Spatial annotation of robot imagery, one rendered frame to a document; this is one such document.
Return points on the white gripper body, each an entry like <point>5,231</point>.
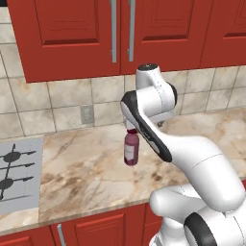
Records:
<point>129,124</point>

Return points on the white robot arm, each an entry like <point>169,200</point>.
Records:
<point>205,173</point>

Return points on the dark red wine bottle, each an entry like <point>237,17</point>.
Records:
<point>131,150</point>

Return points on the red base cupboard door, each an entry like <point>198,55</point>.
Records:
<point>151,227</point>
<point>102,227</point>
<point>25,238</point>

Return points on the grey hob with black grates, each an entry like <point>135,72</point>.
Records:
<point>19,176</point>

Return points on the grey wall socket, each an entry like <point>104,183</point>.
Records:
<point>86,114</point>

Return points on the red wall cupboard door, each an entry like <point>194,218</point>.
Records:
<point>64,38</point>
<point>166,32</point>
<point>227,32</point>

